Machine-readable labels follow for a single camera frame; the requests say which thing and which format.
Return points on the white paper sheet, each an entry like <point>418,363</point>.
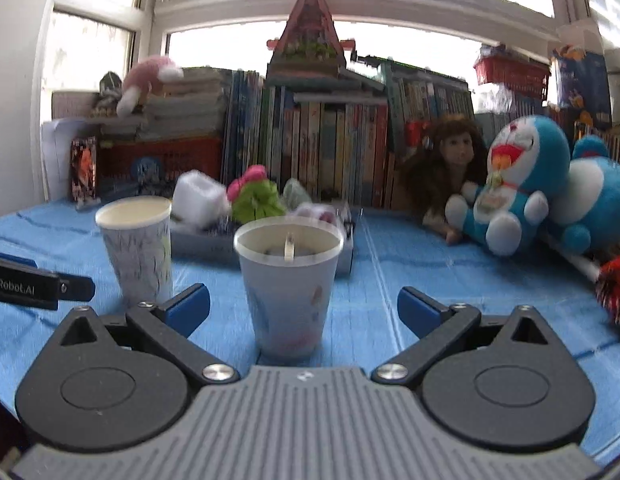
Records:
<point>55,160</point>

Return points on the pale green soft toy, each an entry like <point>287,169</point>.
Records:
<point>296,192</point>

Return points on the white window frame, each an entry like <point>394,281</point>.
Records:
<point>160,15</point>

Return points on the stack of flat books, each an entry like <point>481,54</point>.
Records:
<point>190,105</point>

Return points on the red black plush toy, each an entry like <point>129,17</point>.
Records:
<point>617,280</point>

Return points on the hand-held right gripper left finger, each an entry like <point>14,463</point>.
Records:
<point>187,307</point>

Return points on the red basket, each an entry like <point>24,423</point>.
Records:
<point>514,77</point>

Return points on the small grey figurine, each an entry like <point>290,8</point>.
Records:
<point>107,91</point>

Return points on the grey-patterned paper cup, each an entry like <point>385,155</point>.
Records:
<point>140,255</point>

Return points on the brown-haired doll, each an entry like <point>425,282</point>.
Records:
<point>454,150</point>

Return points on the pink green plush flower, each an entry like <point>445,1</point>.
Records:
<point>255,200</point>

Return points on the blue checked tablecloth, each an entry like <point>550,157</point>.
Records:
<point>389,270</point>

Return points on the books lying on row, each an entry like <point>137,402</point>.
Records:
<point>340,95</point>

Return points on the blue printed box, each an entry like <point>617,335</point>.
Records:
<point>584,85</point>

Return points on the dark printed box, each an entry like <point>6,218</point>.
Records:
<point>84,170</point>

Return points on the model house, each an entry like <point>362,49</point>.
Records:
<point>310,35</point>

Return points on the white cardboard box tray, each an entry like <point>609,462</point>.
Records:
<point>205,247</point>

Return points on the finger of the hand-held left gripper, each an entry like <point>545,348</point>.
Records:
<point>15,260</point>
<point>77,287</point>

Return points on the white foam cube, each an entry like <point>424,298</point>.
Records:
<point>197,200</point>

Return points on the white plastic rod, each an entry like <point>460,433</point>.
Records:
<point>574,260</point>

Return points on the pink white plush toy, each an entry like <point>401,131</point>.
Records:
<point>145,75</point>

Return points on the row of upright books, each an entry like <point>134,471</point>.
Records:
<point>330,150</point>

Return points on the blue cat plush toy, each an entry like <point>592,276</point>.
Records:
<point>524,155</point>

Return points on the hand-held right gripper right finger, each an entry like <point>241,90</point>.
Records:
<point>417,310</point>

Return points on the blue white plush toy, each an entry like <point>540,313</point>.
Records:
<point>604,190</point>

